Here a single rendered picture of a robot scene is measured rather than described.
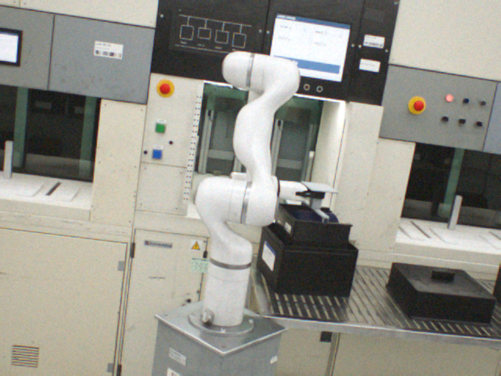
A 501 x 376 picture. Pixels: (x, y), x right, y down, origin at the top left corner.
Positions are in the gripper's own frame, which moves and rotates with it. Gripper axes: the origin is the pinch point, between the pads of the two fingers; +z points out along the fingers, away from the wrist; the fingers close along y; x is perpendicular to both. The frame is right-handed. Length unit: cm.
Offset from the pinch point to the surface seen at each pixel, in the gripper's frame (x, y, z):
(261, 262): -29.1, -6.9, -13.8
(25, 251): -43, -44, -98
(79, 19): 46, -41, -85
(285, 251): -17.7, 13.6, -13.1
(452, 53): 55, -19, 53
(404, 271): -23.0, 11.8, 33.0
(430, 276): -22.9, 15.5, 41.4
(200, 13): 55, -34, -43
